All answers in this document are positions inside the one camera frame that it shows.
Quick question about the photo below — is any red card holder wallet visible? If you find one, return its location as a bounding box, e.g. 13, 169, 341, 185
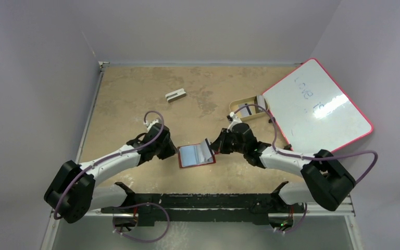
178, 143, 216, 169

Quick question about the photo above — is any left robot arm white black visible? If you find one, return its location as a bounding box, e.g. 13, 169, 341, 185
44, 122, 177, 223

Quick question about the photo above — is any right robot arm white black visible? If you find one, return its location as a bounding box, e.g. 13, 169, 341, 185
209, 123, 356, 212

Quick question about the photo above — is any loose card in tray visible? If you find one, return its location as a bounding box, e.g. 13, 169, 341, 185
238, 103, 256, 118

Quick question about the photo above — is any stack of white cards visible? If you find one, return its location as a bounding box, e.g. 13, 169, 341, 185
255, 95, 268, 113

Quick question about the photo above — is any white grey card reader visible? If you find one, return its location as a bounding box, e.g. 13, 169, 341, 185
165, 88, 186, 103

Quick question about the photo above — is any beige oval tray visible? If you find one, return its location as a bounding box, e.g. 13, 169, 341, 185
229, 95, 269, 121

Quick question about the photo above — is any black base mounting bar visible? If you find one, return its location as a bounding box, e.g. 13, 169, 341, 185
101, 184, 305, 230

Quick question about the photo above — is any pink-framed whiteboard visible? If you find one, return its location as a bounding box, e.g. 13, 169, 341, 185
263, 58, 374, 153

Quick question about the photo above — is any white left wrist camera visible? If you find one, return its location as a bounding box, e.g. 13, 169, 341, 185
144, 119, 161, 131

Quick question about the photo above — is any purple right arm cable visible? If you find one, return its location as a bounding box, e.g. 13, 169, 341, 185
227, 104, 379, 235

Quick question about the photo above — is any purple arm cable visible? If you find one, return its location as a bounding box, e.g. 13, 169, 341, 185
53, 110, 171, 243
227, 104, 379, 235

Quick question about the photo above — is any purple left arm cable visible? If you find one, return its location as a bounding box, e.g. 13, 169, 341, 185
53, 110, 171, 243

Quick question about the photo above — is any aluminium table frame rail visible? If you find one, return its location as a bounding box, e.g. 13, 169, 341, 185
42, 64, 356, 249

